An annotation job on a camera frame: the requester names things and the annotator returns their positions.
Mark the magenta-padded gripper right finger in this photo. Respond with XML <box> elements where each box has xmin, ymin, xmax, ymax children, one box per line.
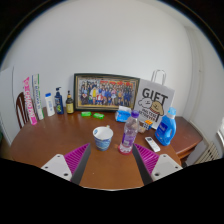
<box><xmin>131</xmin><ymin>143</ymin><xmax>184</xmax><ymax>186</ymax></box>

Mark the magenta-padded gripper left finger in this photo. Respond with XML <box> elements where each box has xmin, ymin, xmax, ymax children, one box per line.
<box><xmin>40</xmin><ymin>143</ymin><xmax>92</xmax><ymax>186</ymax></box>

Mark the clear purple-capped water bottle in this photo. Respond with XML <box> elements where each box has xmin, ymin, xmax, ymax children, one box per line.
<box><xmin>118</xmin><ymin>110</ymin><xmax>140</xmax><ymax>156</ymax></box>

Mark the white remote control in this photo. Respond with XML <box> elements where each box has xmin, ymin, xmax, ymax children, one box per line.
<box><xmin>144</xmin><ymin>135</ymin><xmax>162</xmax><ymax>153</ymax></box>

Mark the brown wooden side table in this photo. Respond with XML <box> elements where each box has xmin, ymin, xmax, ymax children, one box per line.
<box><xmin>169</xmin><ymin>115</ymin><xmax>204</xmax><ymax>161</ymax></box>

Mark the blue detergent bottle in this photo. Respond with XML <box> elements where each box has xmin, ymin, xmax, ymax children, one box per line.
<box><xmin>154</xmin><ymin>106</ymin><xmax>178</xmax><ymax>147</ymax></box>

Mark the white radiator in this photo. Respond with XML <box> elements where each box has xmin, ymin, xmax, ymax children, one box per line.
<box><xmin>194</xmin><ymin>141</ymin><xmax>221</xmax><ymax>165</ymax></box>

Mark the colourful puzzle cube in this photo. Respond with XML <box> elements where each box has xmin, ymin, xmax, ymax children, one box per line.
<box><xmin>143</xmin><ymin>119</ymin><xmax>154</xmax><ymax>131</ymax></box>

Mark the small patterned snack packet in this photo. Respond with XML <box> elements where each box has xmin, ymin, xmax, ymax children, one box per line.
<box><xmin>137</xmin><ymin>121</ymin><xmax>147</xmax><ymax>134</ymax></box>

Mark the blue patterned paper cup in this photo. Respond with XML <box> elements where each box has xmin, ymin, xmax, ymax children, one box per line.
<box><xmin>92</xmin><ymin>124</ymin><xmax>115</xmax><ymax>152</ymax></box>

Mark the white lotion bottle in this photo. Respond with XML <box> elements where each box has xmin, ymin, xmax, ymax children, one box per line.
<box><xmin>44</xmin><ymin>92</ymin><xmax>56</xmax><ymax>117</ymax></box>

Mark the brown yellow-labelled pump bottle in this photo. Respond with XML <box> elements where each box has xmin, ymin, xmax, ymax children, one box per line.
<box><xmin>65</xmin><ymin>90</ymin><xmax>75</xmax><ymax>115</ymax></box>

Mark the brown wooden chair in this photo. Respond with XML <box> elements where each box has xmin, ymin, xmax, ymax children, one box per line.
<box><xmin>15</xmin><ymin>91</ymin><xmax>31</xmax><ymax>129</ymax></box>

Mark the dark blue pump bottle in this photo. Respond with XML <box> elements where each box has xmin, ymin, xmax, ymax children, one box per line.
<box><xmin>54</xmin><ymin>86</ymin><xmax>65</xmax><ymax>115</ymax></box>

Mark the long pink box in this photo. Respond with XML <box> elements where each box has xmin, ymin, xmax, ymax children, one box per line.
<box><xmin>22</xmin><ymin>76</ymin><xmax>38</xmax><ymax>126</ymax></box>

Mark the white paper gift bag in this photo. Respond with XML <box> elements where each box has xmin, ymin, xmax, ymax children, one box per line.
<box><xmin>132</xmin><ymin>69</ymin><xmax>176</xmax><ymax>130</ymax></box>

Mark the long green white box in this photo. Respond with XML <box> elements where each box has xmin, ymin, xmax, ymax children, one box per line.
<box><xmin>31</xmin><ymin>73</ymin><xmax>45</xmax><ymax>121</ymax></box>

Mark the framed group photo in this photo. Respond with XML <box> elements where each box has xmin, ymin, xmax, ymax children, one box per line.
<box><xmin>73</xmin><ymin>72</ymin><xmax>141</xmax><ymax>112</ymax></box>

